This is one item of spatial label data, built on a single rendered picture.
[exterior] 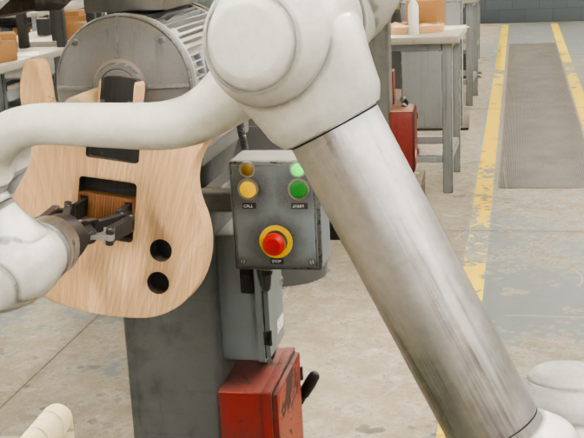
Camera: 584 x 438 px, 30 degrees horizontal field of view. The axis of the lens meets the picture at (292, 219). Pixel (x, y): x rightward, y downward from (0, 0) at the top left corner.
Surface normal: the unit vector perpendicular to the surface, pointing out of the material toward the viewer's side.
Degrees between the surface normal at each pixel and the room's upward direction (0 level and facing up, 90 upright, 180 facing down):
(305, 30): 77
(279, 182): 90
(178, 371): 90
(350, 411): 0
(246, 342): 90
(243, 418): 90
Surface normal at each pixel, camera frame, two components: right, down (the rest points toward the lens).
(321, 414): -0.04, -0.97
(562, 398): -0.29, -0.57
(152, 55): -0.10, 0.17
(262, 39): -0.37, 0.16
